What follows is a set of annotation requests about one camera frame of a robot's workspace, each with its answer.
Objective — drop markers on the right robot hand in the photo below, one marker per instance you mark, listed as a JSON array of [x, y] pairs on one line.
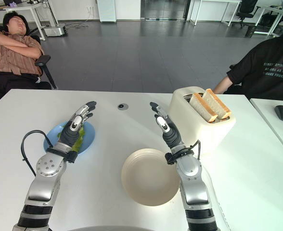
[[171, 134]]

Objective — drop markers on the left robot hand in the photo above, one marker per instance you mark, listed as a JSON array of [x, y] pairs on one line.
[[70, 131]]

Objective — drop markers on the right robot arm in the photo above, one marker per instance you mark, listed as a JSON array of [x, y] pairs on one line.
[[194, 190]]

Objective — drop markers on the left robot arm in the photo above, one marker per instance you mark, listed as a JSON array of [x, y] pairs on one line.
[[44, 183]]

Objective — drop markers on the green lettuce leaf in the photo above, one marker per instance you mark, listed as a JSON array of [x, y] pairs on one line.
[[80, 139]]

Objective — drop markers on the blue plate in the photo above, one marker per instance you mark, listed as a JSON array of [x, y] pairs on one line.
[[88, 136]]

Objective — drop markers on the cream toaster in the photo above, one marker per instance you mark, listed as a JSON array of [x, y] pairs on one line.
[[201, 127]]

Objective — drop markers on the bread slice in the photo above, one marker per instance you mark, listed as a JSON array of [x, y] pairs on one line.
[[216, 103], [202, 106]]

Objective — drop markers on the cream plate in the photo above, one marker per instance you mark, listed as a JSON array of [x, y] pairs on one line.
[[148, 178]]

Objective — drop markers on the black office chair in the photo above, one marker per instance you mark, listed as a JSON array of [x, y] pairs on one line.
[[247, 10], [44, 65]]

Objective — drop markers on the person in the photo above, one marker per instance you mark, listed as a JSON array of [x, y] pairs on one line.
[[266, 69], [10, 57]]

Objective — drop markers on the silver machine base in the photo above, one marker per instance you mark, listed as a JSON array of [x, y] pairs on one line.
[[55, 30]]

